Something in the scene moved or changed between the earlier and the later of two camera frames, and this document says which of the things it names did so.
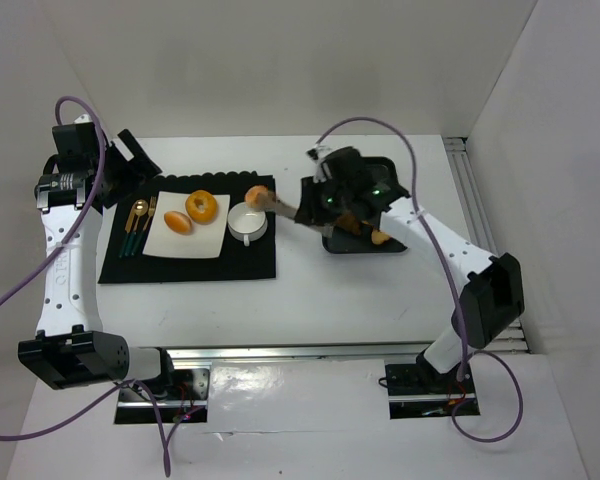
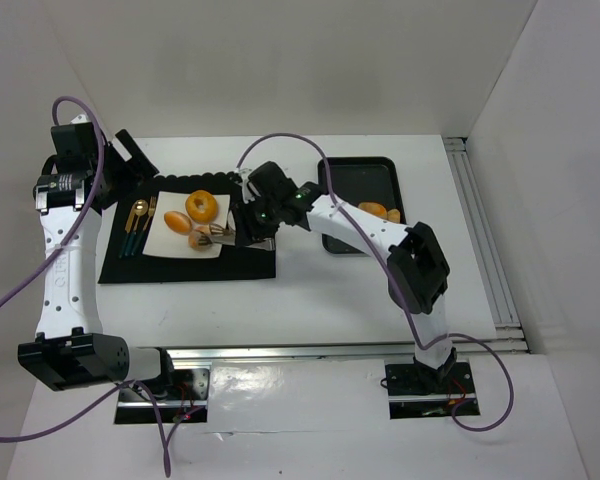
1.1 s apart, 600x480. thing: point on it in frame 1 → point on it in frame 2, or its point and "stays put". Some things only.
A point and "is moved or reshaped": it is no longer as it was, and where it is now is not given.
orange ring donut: x=201 y=206 stays put
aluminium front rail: x=297 y=352 stays put
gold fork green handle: x=150 y=212 stays put
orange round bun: x=179 y=222 stays put
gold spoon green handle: x=140 y=209 stays put
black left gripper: x=131 y=163 stays put
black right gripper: x=306 y=201 → x=247 y=226
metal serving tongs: x=268 y=202 is moved or reshaped
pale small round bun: x=251 y=194 is moved or reshaped
